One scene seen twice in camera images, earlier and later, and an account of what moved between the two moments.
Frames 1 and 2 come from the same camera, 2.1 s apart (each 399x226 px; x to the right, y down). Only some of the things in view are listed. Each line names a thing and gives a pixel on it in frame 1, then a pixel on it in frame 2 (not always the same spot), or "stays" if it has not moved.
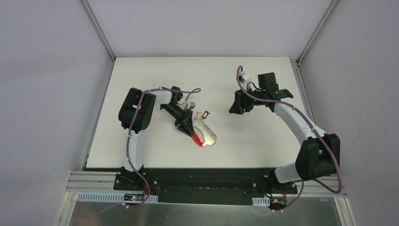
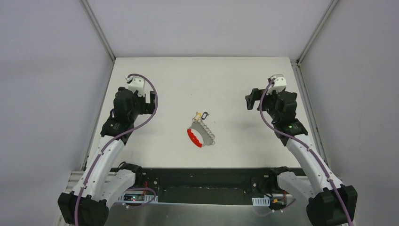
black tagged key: (205, 114) stays
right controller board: (277, 203) stays
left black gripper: (184, 123) -> (149, 102)
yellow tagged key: (199, 115) stays
